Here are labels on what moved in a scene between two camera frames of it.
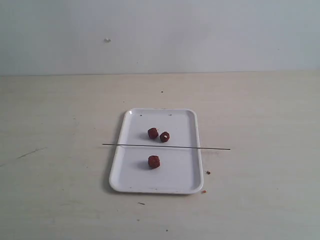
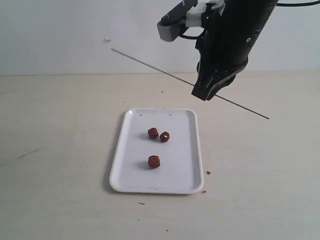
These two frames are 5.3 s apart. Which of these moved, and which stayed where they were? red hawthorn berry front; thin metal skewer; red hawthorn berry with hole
Moved: thin metal skewer
Stayed: red hawthorn berry with hole; red hawthorn berry front
